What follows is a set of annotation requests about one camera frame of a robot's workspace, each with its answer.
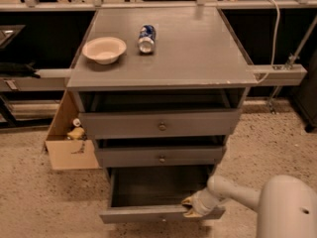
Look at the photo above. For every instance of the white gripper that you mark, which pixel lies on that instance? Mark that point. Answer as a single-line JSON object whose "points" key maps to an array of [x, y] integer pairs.
{"points": [[202, 203]]}

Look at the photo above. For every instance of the grey bottom drawer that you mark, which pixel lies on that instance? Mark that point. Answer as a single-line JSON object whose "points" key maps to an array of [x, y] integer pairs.
{"points": [[142, 194]]}

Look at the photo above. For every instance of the grey drawer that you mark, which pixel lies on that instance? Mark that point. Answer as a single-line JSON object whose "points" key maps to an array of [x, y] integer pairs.
{"points": [[142, 194], [159, 156], [116, 125]]}

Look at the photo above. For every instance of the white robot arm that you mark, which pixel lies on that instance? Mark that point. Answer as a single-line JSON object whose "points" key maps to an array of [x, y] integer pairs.
{"points": [[286, 206]]}

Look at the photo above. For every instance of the grey middle drawer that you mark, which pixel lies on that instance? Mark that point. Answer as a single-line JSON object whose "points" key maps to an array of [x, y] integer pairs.
{"points": [[159, 156]]}

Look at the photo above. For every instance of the grey drawer cabinet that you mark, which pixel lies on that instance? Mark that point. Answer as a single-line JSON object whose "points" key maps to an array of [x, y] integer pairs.
{"points": [[173, 98]]}

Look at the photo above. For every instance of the grey top drawer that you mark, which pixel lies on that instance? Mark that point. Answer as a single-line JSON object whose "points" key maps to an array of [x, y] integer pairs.
{"points": [[116, 125]]}

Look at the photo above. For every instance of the open cardboard box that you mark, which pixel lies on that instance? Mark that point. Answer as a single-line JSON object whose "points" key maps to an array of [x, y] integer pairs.
{"points": [[65, 153]]}

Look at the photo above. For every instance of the yellow object in box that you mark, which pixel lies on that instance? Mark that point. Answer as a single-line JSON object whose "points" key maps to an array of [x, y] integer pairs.
{"points": [[76, 133]]}

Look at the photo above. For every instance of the white bottle in box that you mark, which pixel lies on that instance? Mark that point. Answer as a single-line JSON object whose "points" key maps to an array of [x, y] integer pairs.
{"points": [[76, 122]]}

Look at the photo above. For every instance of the blue soda can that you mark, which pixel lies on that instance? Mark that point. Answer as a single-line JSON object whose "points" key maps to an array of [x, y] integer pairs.
{"points": [[147, 39]]}

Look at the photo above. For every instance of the white paper bowl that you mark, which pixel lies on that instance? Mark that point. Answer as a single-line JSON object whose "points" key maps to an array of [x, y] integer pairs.
{"points": [[104, 50]]}

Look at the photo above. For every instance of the grey metal rail frame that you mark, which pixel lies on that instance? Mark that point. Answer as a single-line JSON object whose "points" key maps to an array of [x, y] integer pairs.
{"points": [[49, 78]]}

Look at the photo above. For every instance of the black cloth on rail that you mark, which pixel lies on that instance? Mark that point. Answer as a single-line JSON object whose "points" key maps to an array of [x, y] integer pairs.
{"points": [[17, 70]]}

